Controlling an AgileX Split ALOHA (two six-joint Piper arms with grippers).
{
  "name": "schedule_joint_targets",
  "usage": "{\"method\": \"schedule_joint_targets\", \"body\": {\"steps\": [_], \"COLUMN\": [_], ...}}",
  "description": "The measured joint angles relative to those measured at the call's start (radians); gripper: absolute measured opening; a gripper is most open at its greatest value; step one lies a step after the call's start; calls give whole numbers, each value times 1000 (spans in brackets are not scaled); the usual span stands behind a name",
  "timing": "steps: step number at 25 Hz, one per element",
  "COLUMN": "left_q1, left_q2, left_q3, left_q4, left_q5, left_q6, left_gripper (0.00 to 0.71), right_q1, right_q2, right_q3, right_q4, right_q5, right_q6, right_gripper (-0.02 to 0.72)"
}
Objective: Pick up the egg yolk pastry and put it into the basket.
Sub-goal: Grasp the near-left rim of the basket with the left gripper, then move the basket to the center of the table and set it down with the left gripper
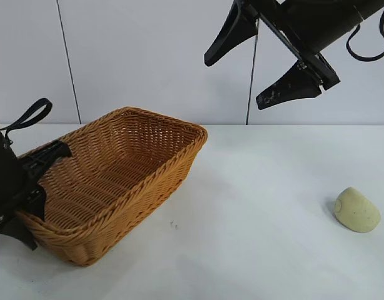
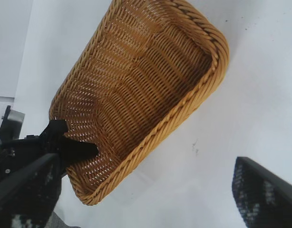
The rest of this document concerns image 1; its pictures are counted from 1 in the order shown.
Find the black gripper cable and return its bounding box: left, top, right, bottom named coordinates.
left=4, top=98, right=53, bottom=147
left=346, top=6, right=384, bottom=62

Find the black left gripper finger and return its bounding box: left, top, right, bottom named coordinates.
left=0, top=212, right=38, bottom=251
left=23, top=186, right=48, bottom=219

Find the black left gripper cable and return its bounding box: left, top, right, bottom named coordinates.
left=4, top=98, right=53, bottom=147

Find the pale yellow egg yolk pastry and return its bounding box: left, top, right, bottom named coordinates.
left=334, top=186, right=381, bottom=234

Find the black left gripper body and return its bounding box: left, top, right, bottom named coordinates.
left=0, top=127, right=73, bottom=231

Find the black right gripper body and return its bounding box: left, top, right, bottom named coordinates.
left=238, top=0, right=365, bottom=91

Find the woven tan wicker basket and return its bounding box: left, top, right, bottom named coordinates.
left=16, top=106, right=209, bottom=267

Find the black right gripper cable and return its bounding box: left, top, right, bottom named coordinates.
left=346, top=6, right=384, bottom=62

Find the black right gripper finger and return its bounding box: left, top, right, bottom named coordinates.
left=204, top=2, right=260, bottom=66
left=256, top=61, right=323, bottom=110

